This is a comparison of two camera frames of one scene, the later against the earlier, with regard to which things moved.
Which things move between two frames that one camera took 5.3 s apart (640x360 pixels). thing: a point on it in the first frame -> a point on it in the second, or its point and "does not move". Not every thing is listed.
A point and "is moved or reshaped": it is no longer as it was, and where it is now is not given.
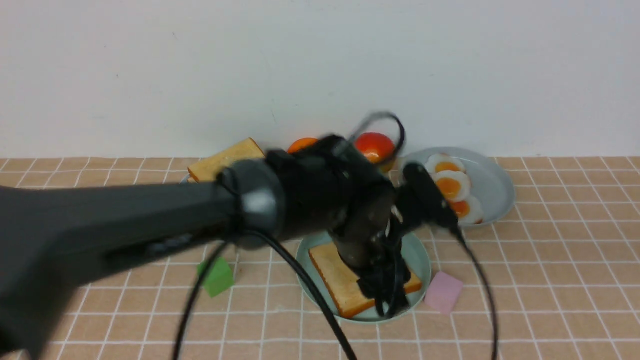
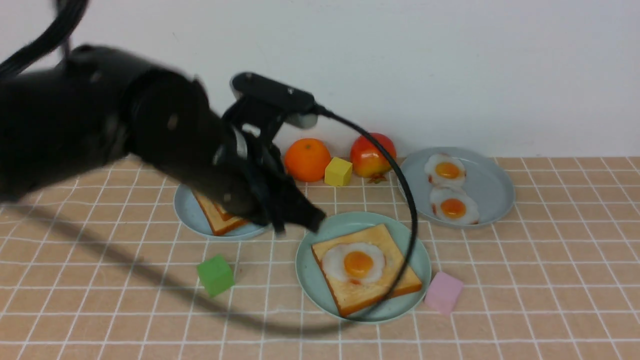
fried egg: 442,162 is moved or reshaped
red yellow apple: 379,149 does not move
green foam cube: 219,278 does not move
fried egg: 455,185 -> 443,170
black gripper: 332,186 -> 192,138
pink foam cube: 443,293 does not move
